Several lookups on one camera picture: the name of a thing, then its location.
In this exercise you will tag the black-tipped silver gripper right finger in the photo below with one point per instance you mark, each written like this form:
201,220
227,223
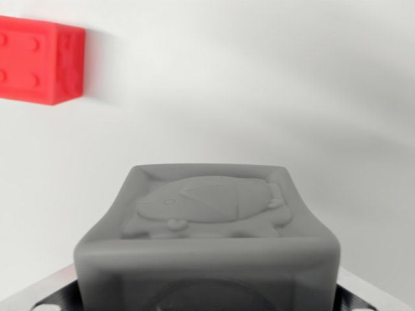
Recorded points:
356,298

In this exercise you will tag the black-tipped silver gripper left finger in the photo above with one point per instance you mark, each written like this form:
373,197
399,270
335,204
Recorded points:
55,296

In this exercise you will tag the grey rubber embossed cube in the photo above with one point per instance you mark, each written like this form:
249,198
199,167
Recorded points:
207,246

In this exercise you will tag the red rubber embossed cube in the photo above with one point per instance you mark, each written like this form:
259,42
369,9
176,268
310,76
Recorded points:
29,61

